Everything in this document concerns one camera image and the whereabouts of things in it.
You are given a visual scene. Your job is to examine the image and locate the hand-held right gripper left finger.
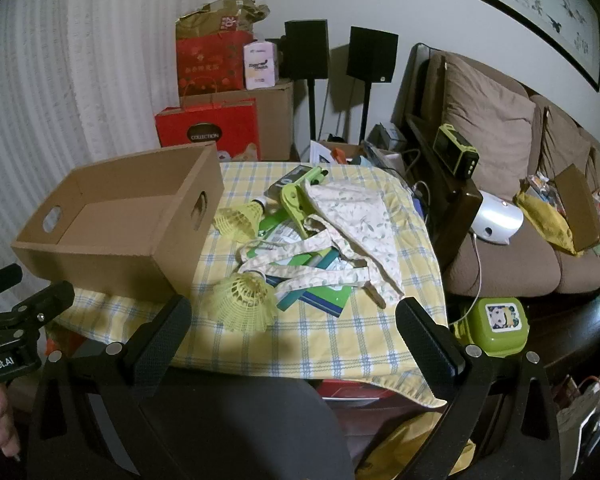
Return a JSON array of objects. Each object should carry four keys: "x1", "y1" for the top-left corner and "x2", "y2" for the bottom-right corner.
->
[{"x1": 26, "y1": 294, "x2": 193, "y2": 480}]

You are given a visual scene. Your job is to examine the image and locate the yellow shuttlecock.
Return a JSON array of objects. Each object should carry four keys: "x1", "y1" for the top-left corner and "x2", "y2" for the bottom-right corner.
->
[
  {"x1": 211, "y1": 271, "x2": 278, "y2": 333},
  {"x1": 215, "y1": 197, "x2": 273, "y2": 243}
]

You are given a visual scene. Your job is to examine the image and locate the yellow checked tablecloth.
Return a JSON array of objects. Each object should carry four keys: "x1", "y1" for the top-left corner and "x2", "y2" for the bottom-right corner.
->
[{"x1": 45, "y1": 160, "x2": 451, "y2": 408}]

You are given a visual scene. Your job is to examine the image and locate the red patterned gift box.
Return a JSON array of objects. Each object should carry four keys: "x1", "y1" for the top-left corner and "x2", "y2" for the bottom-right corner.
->
[{"x1": 175, "y1": 30, "x2": 255, "y2": 98}]

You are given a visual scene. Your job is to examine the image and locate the white rounded device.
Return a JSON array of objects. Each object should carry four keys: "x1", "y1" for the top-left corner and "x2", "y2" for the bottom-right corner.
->
[{"x1": 469, "y1": 190, "x2": 525, "y2": 246}]

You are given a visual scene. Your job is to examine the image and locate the green black pen pack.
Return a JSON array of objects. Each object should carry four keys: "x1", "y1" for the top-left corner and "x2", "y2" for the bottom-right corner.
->
[{"x1": 266, "y1": 164, "x2": 328, "y2": 198}]

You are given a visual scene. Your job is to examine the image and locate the brown cardboard box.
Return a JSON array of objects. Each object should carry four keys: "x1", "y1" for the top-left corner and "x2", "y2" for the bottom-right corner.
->
[{"x1": 11, "y1": 141, "x2": 226, "y2": 306}]

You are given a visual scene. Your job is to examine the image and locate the flat red box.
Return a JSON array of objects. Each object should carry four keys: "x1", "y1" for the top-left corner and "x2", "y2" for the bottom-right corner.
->
[{"x1": 315, "y1": 380, "x2": 396, "y2": 403}]

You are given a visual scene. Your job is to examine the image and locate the dark wooden coffee table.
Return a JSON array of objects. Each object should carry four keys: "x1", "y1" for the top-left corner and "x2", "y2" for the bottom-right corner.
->
[{"x1": 525, "y1": 280, "x2": 600, "y2": 401}]

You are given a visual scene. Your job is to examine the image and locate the floral cloth with straps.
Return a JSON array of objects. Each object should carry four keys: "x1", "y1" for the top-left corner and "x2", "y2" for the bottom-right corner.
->
[{"x1": 237, "y1": 177, "x2": 406, "y2": 308}]

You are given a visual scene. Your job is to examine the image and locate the small grey carton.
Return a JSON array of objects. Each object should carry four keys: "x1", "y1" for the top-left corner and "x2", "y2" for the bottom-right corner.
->
[{"x1": 367, "y1": 122, "x2": 408, "y2": 153}]

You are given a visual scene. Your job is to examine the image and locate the person's left hand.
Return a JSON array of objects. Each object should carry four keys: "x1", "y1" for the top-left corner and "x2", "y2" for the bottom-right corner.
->
[{"x1": 0, "y1": 385, "x2": 21, "y2": 461}]

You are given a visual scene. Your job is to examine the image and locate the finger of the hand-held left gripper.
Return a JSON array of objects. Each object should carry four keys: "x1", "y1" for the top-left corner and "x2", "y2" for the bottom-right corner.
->
[
  {"x1": 0, "y1": 281, "x2": 76, "y2": 334},
  {"x1": 0, "y1": 263, "x2": 24, "y2": 306}
]

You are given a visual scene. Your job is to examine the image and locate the black speaker stand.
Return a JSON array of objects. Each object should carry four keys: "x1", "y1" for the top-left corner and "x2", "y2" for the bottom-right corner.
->
[
  {"x1": 358, "y1": 77, "x2": 373, "y2": 143},
  {"x1": 305, "y1": 77, "x2": 318, "y2": 143}
]

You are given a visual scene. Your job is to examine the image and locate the white pink tissue pack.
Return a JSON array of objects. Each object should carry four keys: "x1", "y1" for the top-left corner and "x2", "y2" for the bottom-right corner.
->
[{"x1": 243, "y1": 40, "x2": 281, "y2": 90}]

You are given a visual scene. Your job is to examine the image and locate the yellow cloth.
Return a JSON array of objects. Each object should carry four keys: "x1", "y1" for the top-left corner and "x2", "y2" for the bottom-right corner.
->
[{"x1": 514, "y1": 191, "x2": 578, "y2": 256}]

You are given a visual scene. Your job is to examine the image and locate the light green plastic clip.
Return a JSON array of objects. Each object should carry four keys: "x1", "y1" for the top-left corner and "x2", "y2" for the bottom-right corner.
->
[{"x1": 279, "y1": 182, "x2": 321, "y2": 238}]

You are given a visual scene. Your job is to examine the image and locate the dark grey chair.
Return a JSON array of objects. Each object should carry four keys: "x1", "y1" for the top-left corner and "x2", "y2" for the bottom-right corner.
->
[{"x1": 80, "y1": 375, "x2": 356, "y2": 480}]

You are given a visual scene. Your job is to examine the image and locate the white curtain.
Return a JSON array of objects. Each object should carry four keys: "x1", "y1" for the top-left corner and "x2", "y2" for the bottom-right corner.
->
[{"x1": 0, "y1": 0, "x2": 196, "y2": 281}]

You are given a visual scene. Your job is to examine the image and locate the black speaker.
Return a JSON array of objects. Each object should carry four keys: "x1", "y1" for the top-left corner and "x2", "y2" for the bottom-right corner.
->
[
  {"x1": 283, "y1": 20, "x2": 330, "y2": 80},
  {"x1": 346, "y1": 26, "x2": 399, "y2": 82}
]

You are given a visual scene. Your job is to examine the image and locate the red gift box round label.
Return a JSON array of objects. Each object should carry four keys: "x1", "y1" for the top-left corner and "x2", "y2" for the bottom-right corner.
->
[{"x1": 155, "y1": 97, "x2": 261, "y2": 163}]

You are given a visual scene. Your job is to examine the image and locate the torn brown paper bag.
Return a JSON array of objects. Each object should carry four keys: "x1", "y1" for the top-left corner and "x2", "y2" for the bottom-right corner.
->
[{"x1": 176, "y1": 0, "x2": 271, "y2": 41}]

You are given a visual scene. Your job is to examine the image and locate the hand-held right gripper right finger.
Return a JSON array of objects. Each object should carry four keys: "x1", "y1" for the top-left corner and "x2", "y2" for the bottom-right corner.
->
[{"x1": 395, "y1": 297, "x2": 562, "y2": 480}]

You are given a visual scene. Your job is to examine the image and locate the small open carton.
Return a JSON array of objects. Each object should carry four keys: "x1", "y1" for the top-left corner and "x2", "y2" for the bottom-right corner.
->
[{"x1": 310, "y1": 137, "x2": 381, "y2": 166}]

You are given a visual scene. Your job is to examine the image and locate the flat brown cardboard piece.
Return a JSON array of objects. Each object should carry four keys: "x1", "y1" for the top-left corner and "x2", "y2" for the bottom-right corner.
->
[{"x1": 553, "y1": 162, "x2": 600, "y2": 253}]

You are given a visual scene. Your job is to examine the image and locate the medium beige pillow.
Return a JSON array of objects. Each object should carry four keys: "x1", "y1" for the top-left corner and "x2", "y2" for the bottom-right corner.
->
[{"x1": 537, "y1": 105, "x2": 593, "y2": 183}]

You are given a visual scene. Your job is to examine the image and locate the large brown cardboard carton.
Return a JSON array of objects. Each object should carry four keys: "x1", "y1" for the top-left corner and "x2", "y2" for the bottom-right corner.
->
[{"x1": 180, "y1": 80, "x2": 296, "y2": 163}]

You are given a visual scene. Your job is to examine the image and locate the brown sofa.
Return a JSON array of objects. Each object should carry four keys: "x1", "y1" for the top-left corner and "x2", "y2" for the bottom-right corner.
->
[{"x1": 392, "y1": 42, "x2": 600, "y2": 311}]

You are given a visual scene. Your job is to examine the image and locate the large beige pillow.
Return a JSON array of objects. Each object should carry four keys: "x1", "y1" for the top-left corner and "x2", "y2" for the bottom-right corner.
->
[{"x1": 442, "y1": 54, "x2": 537, "y2": 171}]

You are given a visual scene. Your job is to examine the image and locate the yellow plastic bag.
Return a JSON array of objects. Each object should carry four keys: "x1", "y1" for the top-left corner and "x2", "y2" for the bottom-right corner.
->
[{"x1": 350, "y1": 410, "x2": 476, "y2": 480}]

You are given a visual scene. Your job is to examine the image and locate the beige paper bag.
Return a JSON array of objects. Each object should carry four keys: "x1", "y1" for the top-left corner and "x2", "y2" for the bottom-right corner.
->
[{"x1": 555, "y1": 360, "x2": 600, "y2": 466}]

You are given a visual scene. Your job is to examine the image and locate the green lunch box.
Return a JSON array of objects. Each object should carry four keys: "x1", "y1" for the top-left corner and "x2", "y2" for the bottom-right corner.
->
[{"x1": 452, "y1": 296, "x2": 531, "y2": 358}]

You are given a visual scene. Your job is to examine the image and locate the white cable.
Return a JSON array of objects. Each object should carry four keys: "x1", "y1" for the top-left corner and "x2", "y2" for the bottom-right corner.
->
[{"x1": 447, "y1": 230, "x2": 486, "y2": 331}]

